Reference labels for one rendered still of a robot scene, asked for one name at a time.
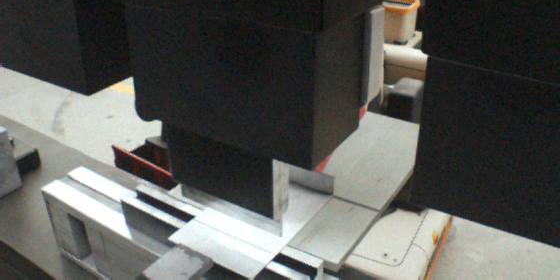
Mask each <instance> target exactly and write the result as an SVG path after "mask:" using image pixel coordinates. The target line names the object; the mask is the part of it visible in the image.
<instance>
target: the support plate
mask: <svg viewBox="0 0 560 280"><path fill-rule="evenodd" d="M418 131H419V124H415V123H412V122H404V121H400V120H396V119H393V118H389V117H385V116H382V115H378V114H374V113H370V112H366V113H365V115H364V117H363V118H362V119H361V120H359V128H358V129H357V130H356V131H354V132H353V133H352V134H351V135H350V136H349V137H348V138H347V140H346V141H344V142H343V143H342V144H341V145H340V146H339V147H338V148H337V149H336V150H335V152H334V154H332V156H331V158H330V159H329V161H328V162H327V164H326V166H325V167H324V169H323V171H322V173H325V174H328V175H331V176H334V177H335V182H334V195H335V196H337V197H340V198H343V199H344V198H346V199H349V200H352V201H354V202H357V203H360V204H362V205H365V206H368V207H373V208H376V209H379V210H380V211H379V212H376V211H373V210H370V209H368V208H362V207H359V206H356V205H353V204H351V203H349V202H346V201H343V200H337V199H335V198H332V199H331V200H330V201H329V202H327V203H326V204H325V205H324V207H323V208H322V209H321V210H320V211H319V212H318V213H317V214H316V215H315V216H314V217H313V218H312V219H311V220H310V221H309V222H308V224H307V225H306V226H305V227H304V228H303V229H302V230H301V231H300V232H299V233H298V234H297V235H296V236H295V237H294V238H293V239H292V240H291V241H290V242H289V243H288V244H287V245H286V246H289V247H291V248H294V249H296V250H298V251H301V252H303V253H304V254H309V255H312V256H314V257H316V258H319V259H320V260H323V268H326V269H330V270H332V271H334V272H337V271H338V270H339V268H340V267H341V266H342V265H343V264H344V263H345V261H346V260H347V259H348V257H349V256H351V254H352V252H353V250H354V249H355V248H356V246H357V245H359V243H360V242H361V241H362V239H363V238H364V237H365V235H366V234H367V233H368V232H369V231H370V230H371V228H372V227H373V226H374V224H375V223H376V222H377V219H378V218H379V217H380V216H381V215H382V214H383V212H384V211H385V210H386V208H387V207H388V206H389V204H390V203H391V202H392V200H393V199H394V198H395V197H396V195H397V193H398V192H399V191H400V189H401V188H402V187H403V185H404V184H405V183H406V181H407V180H408V179H409V178H410V177H411V174H412V173H413V167H414V160H415V152H416V145H417V138H418ZM167 196H169V197H171V198H174V199H176V200H179V201H180V202H182V203H185V204H189V205H191V206H193V207H195V208H198V209H200V210H203V211H204V210H205V209H206V208H207V206H204V205H201V204H198V203H195V202H193V201H191V200H189V199H187V198H184V197H182V194H181V185H180V184H179V185H177V186H176V187H175V188H174V189H172V190H171V191H169V192H167Z"/></svg>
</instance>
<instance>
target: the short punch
mask: <svg viewBox="0 0 560 280"><path fill-rule="evenodd" d="M165 129H166V137H167V144H168V152H169V160H170V167H171V175H172V179H174V180H176V181H179V182H180V185H181V194H182V197H184V198H187V199H189V200H191V201H193V202H195V203H198V204H201V205H204V206H207V207H209V208H212V209H214V210H216V211H219V212H220V213H223V214H225V215H228V216H230V217H232V218H235V219H237V220H240V221H241V222H244V223H246V224H249V225H251V226H253V227H256V228H258V229H261V230H262V231H265V232H267V233H272V234H274V235H277V236H279V237H282V236H283V215H284V213H285V212H286V211H287V208H288V164H287V163H284V162H281V161H279V160H276V159H273V158H270V157H263V156H260V155H257V154H254V153H251V152H248V151H246V150H243V149H240V148H237V147H234V146H231V145H228V144H224V143H222V142H219V141H216V140H213V139H210V138H207V137H204V136H202V135H199V134H196V133H193V132H190V131H188V130H184V129H181V128H178V127H176V126H173V125H170V124H168V123H165Z"/></svg>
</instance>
